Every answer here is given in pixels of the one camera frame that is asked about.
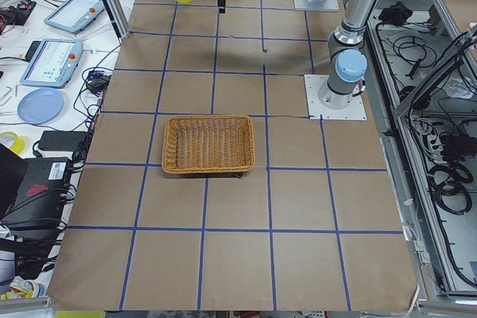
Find yellow tape roll on desk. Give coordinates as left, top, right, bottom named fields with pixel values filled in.
left=0, top=131, right=25, bottom=155

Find upper teach pendant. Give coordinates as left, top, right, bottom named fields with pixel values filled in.
left=44, top=0, right=105, bottom=34

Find teach pendant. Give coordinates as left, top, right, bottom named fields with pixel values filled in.
left=44, top=0, right=105, bottom=34
left=19, top=39, right=83, bottom=89

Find lower teach pendant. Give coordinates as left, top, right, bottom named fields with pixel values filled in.
left=19, top=39, right=83, bottom=89

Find brown wicker basket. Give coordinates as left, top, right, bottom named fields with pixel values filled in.
left=162, top=115, right=256, bottom=174

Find blue plate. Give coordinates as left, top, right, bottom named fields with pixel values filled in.
left=17, top=88, right=64, bottom=124

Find black power adapter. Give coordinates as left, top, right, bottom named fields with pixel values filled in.
left=35, top=130, right=86, bottom=152

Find black computer case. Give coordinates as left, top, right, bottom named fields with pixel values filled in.
left=1, top=145, right=73, bottom=258

